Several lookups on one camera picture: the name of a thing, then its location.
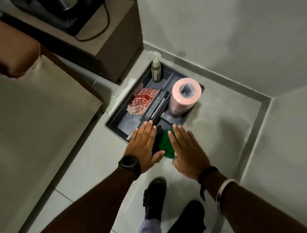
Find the person's right hand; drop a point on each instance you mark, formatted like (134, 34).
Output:
(191, 156)

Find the person's left hand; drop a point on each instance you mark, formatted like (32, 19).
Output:
(141, 148)

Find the person's right little finger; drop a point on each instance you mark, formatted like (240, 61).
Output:
(193, 139)

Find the person's right thumb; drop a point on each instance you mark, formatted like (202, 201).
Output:
(175, 161)

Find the person's right middle finger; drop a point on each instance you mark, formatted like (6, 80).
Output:
(178, 135)

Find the person's left middle finger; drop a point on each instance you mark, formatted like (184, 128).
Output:
(147, 132)

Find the person's left little finger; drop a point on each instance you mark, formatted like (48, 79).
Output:
(134, 136)

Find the person's left thumb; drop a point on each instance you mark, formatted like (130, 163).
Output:
(158, 155)

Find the person's right forearm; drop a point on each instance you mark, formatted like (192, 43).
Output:
(251, 208)

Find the person's left forearm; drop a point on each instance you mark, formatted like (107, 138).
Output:
(96, 204)

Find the green sponge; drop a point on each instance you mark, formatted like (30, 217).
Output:
(166, 144)

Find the black wrist watch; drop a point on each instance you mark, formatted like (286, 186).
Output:
(130, 162)

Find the grey plastic cleaning caddy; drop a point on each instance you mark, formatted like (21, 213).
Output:
(153, 105)

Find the red white striped cloth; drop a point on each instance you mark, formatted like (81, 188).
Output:
(142, 100)

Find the black thread wristband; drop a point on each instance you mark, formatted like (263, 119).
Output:
(205, 175)

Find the pink wipe roll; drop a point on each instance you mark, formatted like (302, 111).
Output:
(184, 96)

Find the person's black left shoe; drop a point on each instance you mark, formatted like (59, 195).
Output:
(154, 199)

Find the person's black shoe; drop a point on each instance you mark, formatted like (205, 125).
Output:
(154, 199)
(189, 217)

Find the silver metal bangle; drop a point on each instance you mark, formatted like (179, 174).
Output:
(221, 192)

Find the person's black right shoe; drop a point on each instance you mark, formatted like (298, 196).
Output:
(189, 217)

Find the spray bottle with white nozzle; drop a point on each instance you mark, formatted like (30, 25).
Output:
(156, 69)

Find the person's light trouser leg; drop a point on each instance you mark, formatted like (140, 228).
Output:
(150, 226)

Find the bed with beige sheet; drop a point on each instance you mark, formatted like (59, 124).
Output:
(40, 134)

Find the brown wooden bedside cabinet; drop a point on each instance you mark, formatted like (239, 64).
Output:
(105, 36)

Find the black appliance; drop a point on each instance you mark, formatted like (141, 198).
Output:
(60, 14)

